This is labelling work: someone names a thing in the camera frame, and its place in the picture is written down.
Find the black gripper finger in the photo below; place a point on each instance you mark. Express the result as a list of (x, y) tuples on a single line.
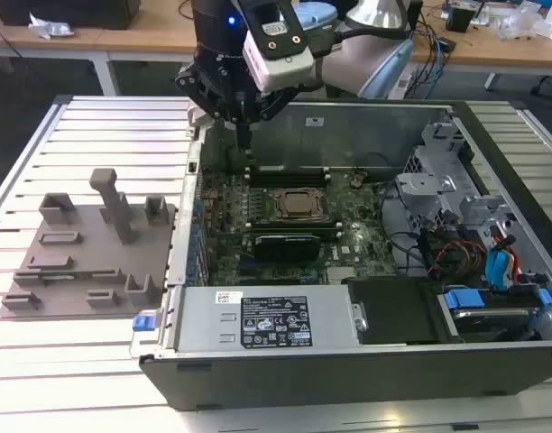
[(276, 101), (204, 90)]

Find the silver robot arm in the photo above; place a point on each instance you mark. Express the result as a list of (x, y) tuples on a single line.
[(339, 67)]

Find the black RAM slots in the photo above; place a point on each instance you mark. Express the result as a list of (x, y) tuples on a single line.
[(285, 177), (294, 225)]

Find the wooden desk with white legs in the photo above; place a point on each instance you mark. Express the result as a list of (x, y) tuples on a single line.
[(122, 43)]

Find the silver CPU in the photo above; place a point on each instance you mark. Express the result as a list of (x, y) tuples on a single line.
[(299, 202)]

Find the round coin battery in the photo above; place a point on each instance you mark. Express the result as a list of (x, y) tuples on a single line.
[(357, 182)]

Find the white power strip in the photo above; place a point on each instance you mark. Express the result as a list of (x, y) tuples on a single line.
[(400, 85)]

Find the black box on desk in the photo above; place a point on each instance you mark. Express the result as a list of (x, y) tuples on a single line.
[(77, 13)]

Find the black graphics card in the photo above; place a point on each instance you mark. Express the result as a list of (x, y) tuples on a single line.
[(285, 247)]

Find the green motherboard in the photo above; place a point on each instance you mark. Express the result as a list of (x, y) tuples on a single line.
[(357, 225)]

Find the crumpled white paper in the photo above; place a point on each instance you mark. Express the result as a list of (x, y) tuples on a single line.
[(50, 28)]

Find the silver drive cage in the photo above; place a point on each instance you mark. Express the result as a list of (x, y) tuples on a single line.
[(422, 185)]

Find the black power adapter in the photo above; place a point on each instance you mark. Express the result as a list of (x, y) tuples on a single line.
[(447, 45)]

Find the silver chipset heatsink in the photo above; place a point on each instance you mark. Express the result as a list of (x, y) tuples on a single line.
[(343, 275)]

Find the grey-brown parts rack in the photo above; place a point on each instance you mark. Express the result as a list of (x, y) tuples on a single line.
[(91, 252)]

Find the silver power supply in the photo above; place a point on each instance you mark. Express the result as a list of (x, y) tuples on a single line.
[(199, 325)]

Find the wooden desk with clutter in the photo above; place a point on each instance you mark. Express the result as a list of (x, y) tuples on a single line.
[(506, 52)]

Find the black plastic shroud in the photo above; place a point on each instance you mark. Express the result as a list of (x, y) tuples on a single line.
[(393, 311)]

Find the blue case latch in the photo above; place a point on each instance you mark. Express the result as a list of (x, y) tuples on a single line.
[(143, 323)]

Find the clear plastic bags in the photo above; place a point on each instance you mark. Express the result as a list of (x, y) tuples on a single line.
[(524, 20)]

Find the blue disk carrier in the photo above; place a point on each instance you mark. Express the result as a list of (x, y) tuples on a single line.
[(463, 300)]

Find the black open PC case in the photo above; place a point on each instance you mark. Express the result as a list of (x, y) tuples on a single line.
[(303, 379)]

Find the grey case hinge bracket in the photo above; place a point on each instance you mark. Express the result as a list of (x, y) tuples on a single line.
[(197, 118)]

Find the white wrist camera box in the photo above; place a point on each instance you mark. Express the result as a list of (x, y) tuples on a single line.
[(282, 63)]

